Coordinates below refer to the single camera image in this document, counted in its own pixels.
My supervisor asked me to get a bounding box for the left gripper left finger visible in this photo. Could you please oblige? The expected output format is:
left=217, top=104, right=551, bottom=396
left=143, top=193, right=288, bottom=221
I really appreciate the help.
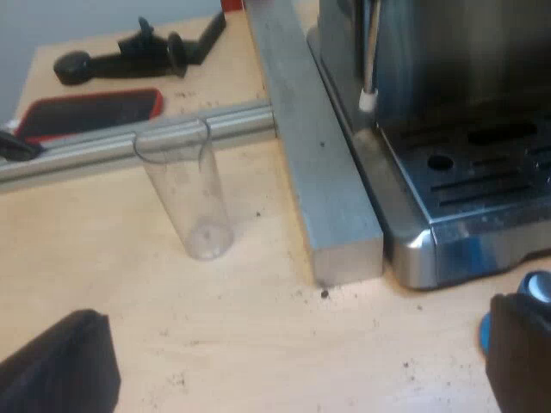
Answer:
left=0, top=308, right=122, bottom=413

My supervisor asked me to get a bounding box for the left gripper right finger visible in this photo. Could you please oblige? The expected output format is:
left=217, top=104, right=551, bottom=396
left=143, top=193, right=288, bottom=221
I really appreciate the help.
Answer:
left=485, top=291, right=551, bottom=413

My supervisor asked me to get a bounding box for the metal block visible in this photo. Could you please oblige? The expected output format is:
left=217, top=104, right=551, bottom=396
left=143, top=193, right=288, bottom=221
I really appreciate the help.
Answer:
left=244, top=0, right=386, bottom=288

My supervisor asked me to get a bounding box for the clear measuring glass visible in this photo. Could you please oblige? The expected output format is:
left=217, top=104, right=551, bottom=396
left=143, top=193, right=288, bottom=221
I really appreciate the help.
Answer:
left=133, top=117, right=236, bottom=262

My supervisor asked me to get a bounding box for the aluminium rail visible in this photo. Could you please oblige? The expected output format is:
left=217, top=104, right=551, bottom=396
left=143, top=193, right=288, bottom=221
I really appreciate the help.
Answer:
left=0, top=98, right=277, bottom=194

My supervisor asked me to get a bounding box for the steel espresso machine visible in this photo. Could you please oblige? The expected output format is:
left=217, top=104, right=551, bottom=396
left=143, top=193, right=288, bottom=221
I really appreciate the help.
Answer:
left=306, top=0, right=551, bottom=290

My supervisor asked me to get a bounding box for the bright blue tamper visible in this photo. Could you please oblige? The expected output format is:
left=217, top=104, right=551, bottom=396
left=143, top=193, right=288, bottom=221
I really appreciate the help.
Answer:
left=476, top=269, right=551, bottom=357

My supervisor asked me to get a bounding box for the black phone in red case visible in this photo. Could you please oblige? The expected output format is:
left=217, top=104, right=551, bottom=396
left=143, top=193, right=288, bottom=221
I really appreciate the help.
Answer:
left=12, top=87, right=165, bottom=145

